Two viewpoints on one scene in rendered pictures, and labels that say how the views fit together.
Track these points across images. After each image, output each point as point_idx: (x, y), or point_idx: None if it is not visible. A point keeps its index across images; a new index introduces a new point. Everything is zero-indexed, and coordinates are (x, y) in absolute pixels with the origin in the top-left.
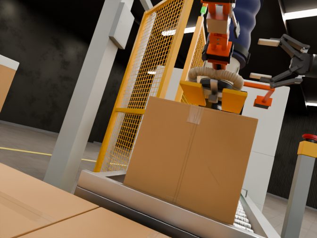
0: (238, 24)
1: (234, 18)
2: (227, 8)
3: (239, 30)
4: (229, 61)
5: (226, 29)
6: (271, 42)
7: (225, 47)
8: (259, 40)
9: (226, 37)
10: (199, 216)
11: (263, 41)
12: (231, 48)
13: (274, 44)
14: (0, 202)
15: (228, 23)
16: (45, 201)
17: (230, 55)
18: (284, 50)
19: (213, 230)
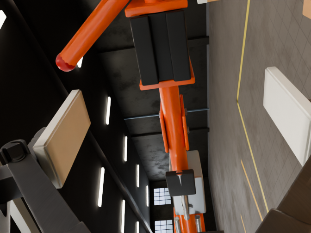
0: (173, 192)
1: (187, 211)
2: (194, 223)
3: (173, 179)
4: (187, 40)
5: (204, 191)
6: (74, 152)
7: (177, 96)
8: (89, 121)
9: (184, 148)
10: None
11: (84, 131)
12: (158, 81)
13: (60, 150)
14: None
15: (195, 198)
16: None
17: (185, 80)
18: (53, 185)
19: None
